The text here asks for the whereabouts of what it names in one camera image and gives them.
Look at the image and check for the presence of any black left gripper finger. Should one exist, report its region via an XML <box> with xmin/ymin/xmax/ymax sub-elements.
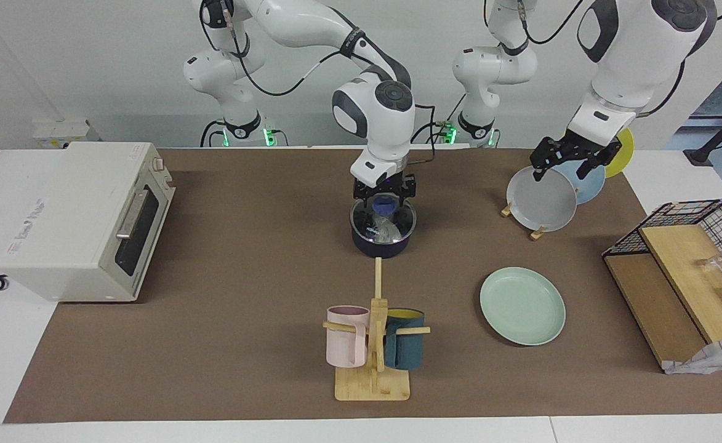
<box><xmin>531</xmin><ymin>136</ymin><xmax>560</xmax><ymax>183</ymax></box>
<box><xmin>577</xmin><ymin>140</ymin><xmax>624</xmax><ymax>181</ymax></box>

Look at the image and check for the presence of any glass lid with blue knob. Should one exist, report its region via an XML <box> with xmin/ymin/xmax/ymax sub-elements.
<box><xmin>350</xmin><ymin>192</ymin><xmax>417</xmax><ymax>243</ymax></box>

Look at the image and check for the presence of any clear bag of vermicelli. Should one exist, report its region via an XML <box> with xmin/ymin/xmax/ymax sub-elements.
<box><xmin>367</xmin><ymin>214</ymin><xmax>402</xmax><ymax>242</ymax></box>

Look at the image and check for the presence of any yellow plate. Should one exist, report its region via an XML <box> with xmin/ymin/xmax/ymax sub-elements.
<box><xmin>604</xmin><ymin>127</ymin><xmax>635</xmax><ymax>179</ymax></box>

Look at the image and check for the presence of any light blue plate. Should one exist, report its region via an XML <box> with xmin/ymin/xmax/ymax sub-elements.
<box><xmin>555</xmin><ymin>159</ymin><xmax>606</xmax><ymax>205</ymax></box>

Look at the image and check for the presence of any grey plate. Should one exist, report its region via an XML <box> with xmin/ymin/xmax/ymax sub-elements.
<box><xmin>507</xmin><ymin>166</ymin><xmax>578</xmax><ymax>233</ymax></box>

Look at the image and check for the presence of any wooden plate rack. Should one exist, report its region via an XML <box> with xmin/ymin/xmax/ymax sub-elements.
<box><xmin>500</xmin><ymin>201</ymin><xmax>547</xmax><ymax>241</ymax></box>

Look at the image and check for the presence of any mint green plate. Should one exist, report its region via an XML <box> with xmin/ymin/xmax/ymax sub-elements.
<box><xmin>480</xmin><ymin>266</ymin><xmax>566</xmax><ymax>346</ymax></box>

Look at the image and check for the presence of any dark blue saucepan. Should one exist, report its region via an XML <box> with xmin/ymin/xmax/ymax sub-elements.
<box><xmin>351</xmin><ymin>206</ymin><xmax>417</xmax><ymax>258</ymax></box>

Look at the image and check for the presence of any black stand foot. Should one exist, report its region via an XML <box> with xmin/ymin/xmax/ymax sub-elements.
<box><xmin>684</xmin><ymin>98</ymin><xmax>722</xmax><ymax>166</ymax></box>

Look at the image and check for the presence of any light bamboo board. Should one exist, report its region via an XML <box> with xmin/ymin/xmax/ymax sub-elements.
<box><xmin>639</xmin><ymin>225</ymin><xmax>722</xmax><ymax>344</ymax></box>

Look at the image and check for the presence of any pink mug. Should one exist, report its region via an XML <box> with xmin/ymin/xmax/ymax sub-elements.
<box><xmin>326</xmin><ymin>306</ymin><xmax>371</xmax><ymax>369</ymax></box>

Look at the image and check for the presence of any dark teal mug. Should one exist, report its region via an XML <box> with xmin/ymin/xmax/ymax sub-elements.
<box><xmin>383</xmin><ymin>308</ymin><xmax>426</xmax><ymax>370</ymax></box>

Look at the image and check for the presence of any clear glass cup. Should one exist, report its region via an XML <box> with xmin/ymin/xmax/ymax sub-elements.
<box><xmin>697</xmin><ymin>252</ymin><xmax>722</xmax><ymax>290</ymax></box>

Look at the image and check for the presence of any wooden mug tree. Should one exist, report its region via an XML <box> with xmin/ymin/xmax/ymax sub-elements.
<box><xmin>323</xmin><ymin>257</ymin><xmax>431</xmax><ymax>402</ymax></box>

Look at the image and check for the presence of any brown table mat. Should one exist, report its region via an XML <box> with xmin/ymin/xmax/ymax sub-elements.
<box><xmin>2</xmin><ymin>148</ymin><xmax>722</xmax><ymax>424</ymax></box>

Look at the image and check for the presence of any grey crumpled cloth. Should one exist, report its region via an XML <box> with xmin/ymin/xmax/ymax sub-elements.
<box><xmin>663</xmin><ymin>335</ymin><xmax>722</xmax><ymax>375</ymax></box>

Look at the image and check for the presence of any white toaster oven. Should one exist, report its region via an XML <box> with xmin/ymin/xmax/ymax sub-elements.
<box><xmin>0</xmin><ymin>142</ymin><xmax>177</xmax><ymax>303</ymax></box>

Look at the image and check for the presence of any white power strip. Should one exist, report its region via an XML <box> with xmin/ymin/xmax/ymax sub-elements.
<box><xmin>33</xmin><ymin>119</ymin><xmax>100</xmax><ymax>150</ymax></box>

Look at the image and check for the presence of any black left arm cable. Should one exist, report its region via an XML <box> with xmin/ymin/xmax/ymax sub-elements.
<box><xmin>640</xmin><ymin>57</ymin><xmax>689</xmax><ymax>118</ymax></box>

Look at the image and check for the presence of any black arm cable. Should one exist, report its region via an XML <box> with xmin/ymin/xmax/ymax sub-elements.
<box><xmin>640</xmin><ymin>57</ymin><xmax>689</xmax><ymax>118</ymax></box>
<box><xmin>222</xmin><ymin>0</ymin><xmax>437</xmax><ymax>166</ymax></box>

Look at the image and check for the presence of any black wire basket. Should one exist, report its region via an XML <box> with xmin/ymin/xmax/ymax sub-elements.
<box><xmin>603</xmin><ymin>199</ymin><xmax>722</xmax><ymax>281</ymax></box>

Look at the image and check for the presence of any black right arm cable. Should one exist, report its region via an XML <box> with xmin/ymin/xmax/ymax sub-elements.
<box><xmin>222</xmin><ymin>0</ymin><xmax>437</xmax><ymax>166</ymax></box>

